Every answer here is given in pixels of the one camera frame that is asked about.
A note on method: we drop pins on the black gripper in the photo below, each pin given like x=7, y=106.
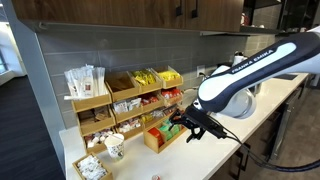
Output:
x=191, y=120

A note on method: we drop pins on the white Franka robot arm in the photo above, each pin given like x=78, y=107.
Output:
x=253, y=73

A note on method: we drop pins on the bright green sachet stack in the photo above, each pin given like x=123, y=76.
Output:
x=175, y=130

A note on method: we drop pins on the teal green sachet stack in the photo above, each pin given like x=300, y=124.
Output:
x=165, y=133

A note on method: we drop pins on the orange-red sachet stack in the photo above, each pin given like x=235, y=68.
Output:
x=156, y=136

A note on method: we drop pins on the red sachet pile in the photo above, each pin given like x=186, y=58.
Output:
x=171, y=93

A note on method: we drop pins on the wooden sachet compartment box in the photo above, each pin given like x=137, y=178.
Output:
x=153, y=145

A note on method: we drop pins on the yellow sachet pile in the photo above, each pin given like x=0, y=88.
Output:
x=169, y=76

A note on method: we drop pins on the yellow-green sachet pile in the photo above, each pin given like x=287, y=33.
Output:
x=144, y=78

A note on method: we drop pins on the dark lower counter cabinet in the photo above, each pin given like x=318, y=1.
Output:
x=266, y=133

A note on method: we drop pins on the small creamer cup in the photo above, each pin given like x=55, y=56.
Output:
x=156, y=177

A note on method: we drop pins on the white printed packet pile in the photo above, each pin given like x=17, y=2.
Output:
x=126, y=106

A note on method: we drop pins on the tiered wooden condiment organizer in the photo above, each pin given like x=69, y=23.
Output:
x=96, y=125

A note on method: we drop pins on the white sugar packet pile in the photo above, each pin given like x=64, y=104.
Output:
x=91, y=168

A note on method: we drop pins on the white wrapped stirrer bundle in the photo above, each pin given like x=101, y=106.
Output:
x=86, y=81

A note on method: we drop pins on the small wooden packet box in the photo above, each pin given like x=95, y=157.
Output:
x=78, y=168

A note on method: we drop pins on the brown wooden upper cabinet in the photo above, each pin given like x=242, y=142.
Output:
x=116, y=13

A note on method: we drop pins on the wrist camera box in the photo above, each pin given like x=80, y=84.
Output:
x=215, y=128

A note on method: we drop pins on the white wall outlet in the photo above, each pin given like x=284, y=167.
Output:
x=200, y=71

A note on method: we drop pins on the dark open wall shelf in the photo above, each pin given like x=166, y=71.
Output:
x=283, y=16

